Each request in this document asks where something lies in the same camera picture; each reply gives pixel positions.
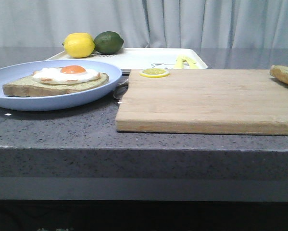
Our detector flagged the green lime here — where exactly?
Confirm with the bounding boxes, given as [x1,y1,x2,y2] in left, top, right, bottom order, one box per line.
[94,31,124,54]

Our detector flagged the lemon slice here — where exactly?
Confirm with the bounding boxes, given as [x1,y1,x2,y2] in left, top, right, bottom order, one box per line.
[139,68,170,78]

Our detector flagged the fried egg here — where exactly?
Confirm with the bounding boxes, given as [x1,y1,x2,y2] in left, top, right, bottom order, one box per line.
[32,65,100,85]

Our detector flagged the yellow fry pieces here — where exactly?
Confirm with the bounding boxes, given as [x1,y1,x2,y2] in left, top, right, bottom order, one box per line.
[174,55,198,69]

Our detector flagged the yellow lemon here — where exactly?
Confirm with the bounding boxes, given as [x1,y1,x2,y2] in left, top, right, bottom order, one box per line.
[63,32,95,58]

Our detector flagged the metal cutting board handle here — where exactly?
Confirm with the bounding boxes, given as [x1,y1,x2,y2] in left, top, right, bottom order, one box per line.
[113,80,129,104]

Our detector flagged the light blue plate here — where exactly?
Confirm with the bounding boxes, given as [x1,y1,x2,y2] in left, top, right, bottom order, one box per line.
[0,59,122,111]

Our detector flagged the white curtain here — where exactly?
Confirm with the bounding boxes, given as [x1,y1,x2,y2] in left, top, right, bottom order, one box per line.
[0,0,288,49]

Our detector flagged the bread slice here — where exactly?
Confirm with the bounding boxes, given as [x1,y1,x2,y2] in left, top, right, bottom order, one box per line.
[2,73,109,97]
[270,65,288,84]

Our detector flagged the wooden cutting board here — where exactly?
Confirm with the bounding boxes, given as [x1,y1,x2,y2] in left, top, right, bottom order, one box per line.
[115,69,288,135]

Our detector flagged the white rectangular tray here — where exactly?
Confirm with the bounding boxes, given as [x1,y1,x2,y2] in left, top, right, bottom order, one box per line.
[46,47,208,73]

